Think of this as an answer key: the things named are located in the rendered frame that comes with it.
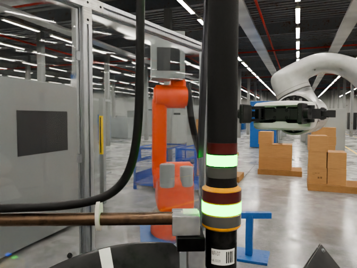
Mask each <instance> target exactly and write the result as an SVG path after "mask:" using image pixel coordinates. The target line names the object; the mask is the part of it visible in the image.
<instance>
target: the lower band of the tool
mask: <svg viewBox="0 0 357 268"><path fill-rule="evenodd" d="M202 189H203V190H205V191H208V192H215V193H233V192H238V191H241V187H239V186H238V185H237V187H234V188H213V187H208V186H206V184H205V185H204V186H202ZM202 201H203V202H205V203H207V204H212V205H235V204H239V203H240V202H241V201H240V202H238V203H235V204H213V203H208V202H206V201H204V200H202ZM202 212H203V211H202ZM203 214H205V215H208V214H206V213H204V212H203ZM240 214H241V213H240ZM240 214H238V215H235V216H239V215H240ZM208 216H212V217H222V218H227V217H235V216H213V215H208ZM202 225H203V226H204V227H205V228H206V229H208V230H211V231H217V232H230V231H235V230H237V229H238V228H239V227H240V226H241V225H240V226H238V227H236V228H230V229H217V228H211V227H208V226H206V225H204V224H203V223H202Z"/></svg>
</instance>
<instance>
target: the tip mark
mask: <svg viewBox="0 0 357 268"><path fill-rule="evenodd" d="M99 255H100V260H101V265H102V268H114V267H113V261H112V255H111V249H110V247H108V248H104V249H100V250H99Z"/></svg>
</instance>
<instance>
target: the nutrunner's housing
mask: <svg viewBox="0 0 357 268"><path fill-rule="evenodd" d="M205 266H206V268H236V267H237V230H235V231H230V232H217V231H211V230H208V229H206V247H205Z"/></svg>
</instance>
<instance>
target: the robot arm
mask: <svg viewBox="0 0 357 268"><path fill-rule="evenodd" d="M322 73H331V74H336V75H338V76H341V77H343V78H345V79H346V80H348V81H349V82H350V83H351V84H352V85H353V86H354V87H355V88H356V89H357V58H354V57H350V56H347V55H343V54H338V53H318V54H313V55H310V56H307V57H305V58H302V59H300V60H298V61H296V62H294V63H292V64H290V65H287V66H286V67H284V68H282V69H279V70H278V71H277V72H276V73H274V74H273V76H272V78H271V86H272V88H273V91H274V93H275V95H276V98H277V100H278V101H275V102H263V103H256V104H255V105H254V106H251V105H248V104H240V109H238V111H237V118H238V119H239V123H251V122H253V125H254V127H255V128H256V129H259V130H281V131H283V132H284V133H286V134H289V135H302V134H305V133H311V132H315V131H318V130H320V129H321V128H322V127H324V125H325V124H326V123H327V120H328V118H335V117H336V110H328V108H327V106H326V104H325V103H324V102H323V101H321V100H320V99H318V98H317V96H316V95H315V93H314V91H313V90H312V88H311V85H310V83H309V78H311V77H313V76H316V75H318V74H322ZM252 110H255V111H252ZM252 118H255V119H252Z"/></svg>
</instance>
